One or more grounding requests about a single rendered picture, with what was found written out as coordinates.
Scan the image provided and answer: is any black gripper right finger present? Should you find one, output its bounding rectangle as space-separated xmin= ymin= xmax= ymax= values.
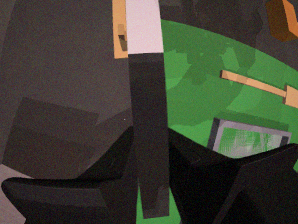
xmin=168 ymin=127 xmax=298 ymax=224

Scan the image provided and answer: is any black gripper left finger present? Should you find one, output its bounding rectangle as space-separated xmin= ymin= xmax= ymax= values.
xmin=1 ymin=127 xmax=138 ymax=224

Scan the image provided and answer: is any green flat mat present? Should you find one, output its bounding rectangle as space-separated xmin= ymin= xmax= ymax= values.
xmin=136 ymin=19 xmax=298 ymax=224

